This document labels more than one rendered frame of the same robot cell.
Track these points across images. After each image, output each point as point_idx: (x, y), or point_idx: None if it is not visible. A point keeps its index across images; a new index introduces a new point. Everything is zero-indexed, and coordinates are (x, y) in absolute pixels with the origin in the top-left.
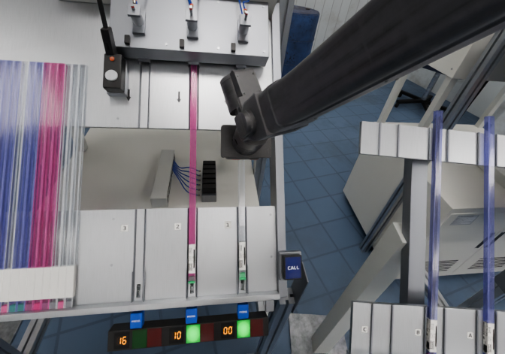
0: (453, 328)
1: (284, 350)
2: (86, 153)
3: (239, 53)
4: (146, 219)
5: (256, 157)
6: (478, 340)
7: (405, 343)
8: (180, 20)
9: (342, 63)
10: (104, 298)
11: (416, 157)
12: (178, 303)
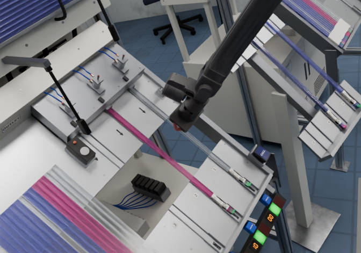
0: (336, 107)
1: (294, 248)
2: None
3: (130, 79)
4: (179, 208)
5: (199, 116)
6: (346, 102)
7: (330, 131)
8: (86, 89)
9: (243, 37)
10: None
11: (252, 53)
12: (240, 225)
